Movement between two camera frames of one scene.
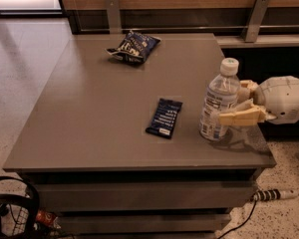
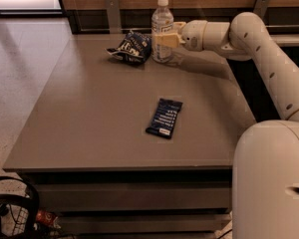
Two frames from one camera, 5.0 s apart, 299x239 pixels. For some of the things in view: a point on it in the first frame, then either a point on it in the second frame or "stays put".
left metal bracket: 114,15 stays put
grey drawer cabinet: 84,146 stays put
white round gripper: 279,99 → 193,35
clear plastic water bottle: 221,94 → 162,22
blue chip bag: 136,48 stays put
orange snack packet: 43,216 stays put
